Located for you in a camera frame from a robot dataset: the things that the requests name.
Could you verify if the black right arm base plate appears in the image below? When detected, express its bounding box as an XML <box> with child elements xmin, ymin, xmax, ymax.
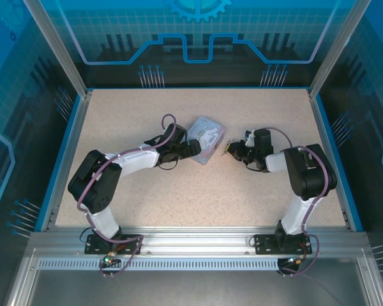
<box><xmin>253</xmin><ymin>233</ymin><xmax>313</xmax><ymax>255</ymax></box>

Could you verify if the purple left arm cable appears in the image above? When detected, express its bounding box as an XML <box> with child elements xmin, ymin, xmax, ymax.
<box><xmin>77</xmin><ymin>113</ymin><xmax>179</xmax><ymax>279</ymax></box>

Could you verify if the wide aluminium base rail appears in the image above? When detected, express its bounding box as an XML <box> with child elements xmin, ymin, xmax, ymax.
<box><xmin>25</xmin><ymin>225</ymin><xmax>373</xmax><ymax>256</ymax></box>

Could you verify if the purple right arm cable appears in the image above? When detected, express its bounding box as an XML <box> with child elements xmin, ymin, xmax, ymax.
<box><xmin>264</xmin><ymin>126</ymin><xmax>338</xmax><ymax>277</ymax></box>

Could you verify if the aluminium side rail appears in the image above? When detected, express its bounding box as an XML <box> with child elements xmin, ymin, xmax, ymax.
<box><xmin>307</xmin><ymin>89</ymin><xmax>354</xmax><ymax>232</ymax></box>
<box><xmin>40</xmin><ymin>91</ymin><xmax>92</xmax><ymax>232</ymax></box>

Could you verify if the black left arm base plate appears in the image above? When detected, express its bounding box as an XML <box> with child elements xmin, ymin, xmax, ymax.
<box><xmin>84</xmin><ymin>233</ymin><xmax>144</xmax><ymax>256</ymax></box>

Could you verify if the pastel unicorn print tin box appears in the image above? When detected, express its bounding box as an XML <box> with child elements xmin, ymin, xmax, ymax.
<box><xmin>186</xmin><ymin>116</ymin><xmax>227</xmax><ymax>166</ymax></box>

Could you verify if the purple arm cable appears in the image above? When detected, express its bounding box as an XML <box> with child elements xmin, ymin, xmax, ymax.
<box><xmin>77</xmin><ymin>113</ymin><xmax>179</xmax><ymax>279</ymax></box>
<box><xmin>264</xmin><ymin>126</ymin><xmax>338</xmax><ymax>277</ymax></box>

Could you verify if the cable connector with green light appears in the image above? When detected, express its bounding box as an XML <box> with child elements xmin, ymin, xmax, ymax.
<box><xmin>103</xmin><ymin>251</ymin><xmax>121</xmax><ymax>267</ymax></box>

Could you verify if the blue table edge strip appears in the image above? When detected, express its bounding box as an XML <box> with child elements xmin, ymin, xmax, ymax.
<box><xmin>315</xmin><ymin>95</ymin><xmax>365</xmax><ymax>232</ymax></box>
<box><xmin>34</xmin><ymin>95</ymin><xmax>82</xmax><ymax>232</ymax></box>

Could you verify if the aluminium frame post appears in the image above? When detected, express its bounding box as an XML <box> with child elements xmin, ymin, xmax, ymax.
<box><xmin>22</xmin><ymin>0</ymin><xmax>93</xmax><ymax>98</ymax></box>
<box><xmin>307</xmin><ymin>0</ymin><xmax>373</xmax><ymax>98</ymax></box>

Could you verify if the cable connector with orange plug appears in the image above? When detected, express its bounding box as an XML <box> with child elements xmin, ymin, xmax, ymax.
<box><xmin>285</xmin><ymin>254</ymin><xmax>309</xmax><ymax>267</ymax></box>

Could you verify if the slotted grey cable duct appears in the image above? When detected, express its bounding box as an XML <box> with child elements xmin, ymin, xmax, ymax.
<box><xmin>37</xmin><ymin>258</ymin><xmax>309</xmax><ymax>272</ymax></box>

